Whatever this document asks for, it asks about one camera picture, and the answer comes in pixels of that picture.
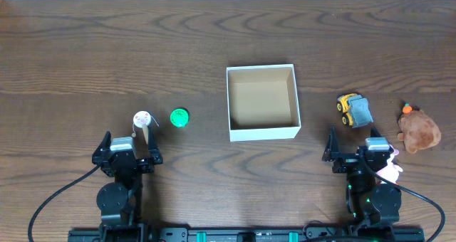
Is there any green plastic spinning disc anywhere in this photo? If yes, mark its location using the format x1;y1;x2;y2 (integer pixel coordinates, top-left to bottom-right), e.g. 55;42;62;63
170;108;190;128

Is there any pig face wooden rattle drum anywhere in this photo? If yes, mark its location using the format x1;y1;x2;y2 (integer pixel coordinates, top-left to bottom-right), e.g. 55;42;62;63
131;110;159;144

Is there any white cardboard box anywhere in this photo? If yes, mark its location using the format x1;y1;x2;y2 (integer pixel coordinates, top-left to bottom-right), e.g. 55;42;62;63
227;64;301;142

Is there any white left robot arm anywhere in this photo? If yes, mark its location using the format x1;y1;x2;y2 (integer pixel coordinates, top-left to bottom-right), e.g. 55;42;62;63
92;125;163;242

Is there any pink plush pig with hat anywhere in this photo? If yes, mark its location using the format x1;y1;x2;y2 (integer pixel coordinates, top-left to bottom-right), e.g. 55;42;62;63
376;145;403;184

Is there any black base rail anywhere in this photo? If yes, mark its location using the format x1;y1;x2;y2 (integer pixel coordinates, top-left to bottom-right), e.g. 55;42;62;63
68;225;425;242

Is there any brown plush capybara with orange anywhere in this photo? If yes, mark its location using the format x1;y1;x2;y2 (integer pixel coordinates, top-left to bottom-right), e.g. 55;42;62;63
398;103;442;154

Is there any yellow grey toy dump truck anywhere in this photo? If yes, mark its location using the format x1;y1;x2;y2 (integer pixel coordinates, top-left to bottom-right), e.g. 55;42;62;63
336;93;373;128

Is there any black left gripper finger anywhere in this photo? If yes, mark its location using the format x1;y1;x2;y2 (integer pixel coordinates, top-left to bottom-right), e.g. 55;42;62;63
147;125;160;159
93;131;111;157

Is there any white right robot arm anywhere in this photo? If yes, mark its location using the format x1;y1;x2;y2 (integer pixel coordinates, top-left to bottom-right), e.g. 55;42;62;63
322;127;401;236

